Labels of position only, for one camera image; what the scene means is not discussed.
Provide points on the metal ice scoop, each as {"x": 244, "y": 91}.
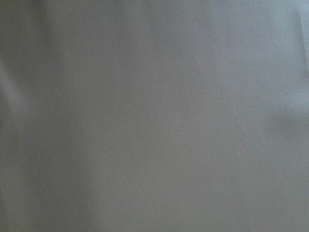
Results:
{"x": 154, "y": 115}

